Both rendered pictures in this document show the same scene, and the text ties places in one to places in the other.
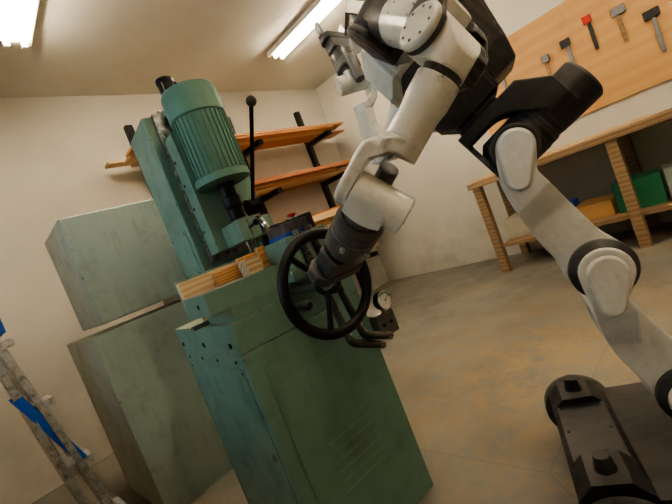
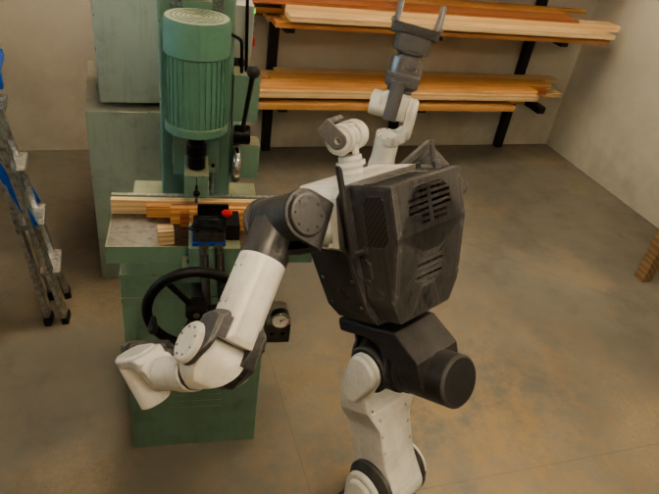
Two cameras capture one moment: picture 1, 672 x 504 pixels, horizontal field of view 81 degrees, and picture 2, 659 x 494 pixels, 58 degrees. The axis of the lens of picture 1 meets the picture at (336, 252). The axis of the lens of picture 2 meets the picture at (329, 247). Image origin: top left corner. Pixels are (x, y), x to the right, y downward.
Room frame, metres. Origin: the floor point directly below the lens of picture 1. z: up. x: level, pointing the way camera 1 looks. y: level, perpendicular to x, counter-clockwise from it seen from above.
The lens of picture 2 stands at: (-0.01, -0.71, 1.91)
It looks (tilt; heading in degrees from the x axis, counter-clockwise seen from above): 34 degrees down; 21
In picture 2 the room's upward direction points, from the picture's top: 9 degrees clockwise
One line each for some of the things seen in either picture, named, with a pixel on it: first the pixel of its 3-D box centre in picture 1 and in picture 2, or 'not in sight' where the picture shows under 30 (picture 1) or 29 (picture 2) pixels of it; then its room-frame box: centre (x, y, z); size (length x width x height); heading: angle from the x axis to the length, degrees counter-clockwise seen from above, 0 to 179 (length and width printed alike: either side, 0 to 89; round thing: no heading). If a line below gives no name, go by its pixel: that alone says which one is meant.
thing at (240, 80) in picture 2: (237, 185); (245, 94); (1.55, 0.26, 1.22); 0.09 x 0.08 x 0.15; 37
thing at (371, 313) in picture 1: (376, 323); (276, 321); (1.33, -0.04, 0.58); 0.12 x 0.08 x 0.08; 37
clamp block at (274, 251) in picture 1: (298, 249); (213, 247); (1.16, 0.10, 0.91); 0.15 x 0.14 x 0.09; 127
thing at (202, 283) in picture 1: (266, 258); (212, 206); (1.33, 0.23, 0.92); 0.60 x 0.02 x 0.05; 127
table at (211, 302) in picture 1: (290, 267); (212, 243); (1.23, 0.15, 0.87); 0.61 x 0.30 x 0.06; 127
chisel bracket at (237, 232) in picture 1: (242, 233); (196, 177); (1.31, 0.26, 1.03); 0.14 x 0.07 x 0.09; 37
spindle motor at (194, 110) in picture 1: (206, 138); (196, 74); (1.29, 0.25, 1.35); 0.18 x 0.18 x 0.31
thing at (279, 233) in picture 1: (291, 225); (216, 226); (1.17, 0.09, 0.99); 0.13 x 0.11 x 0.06; 127
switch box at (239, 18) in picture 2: not in sight; (242, 27); (1.63, 0.33, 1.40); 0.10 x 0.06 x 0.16; 37
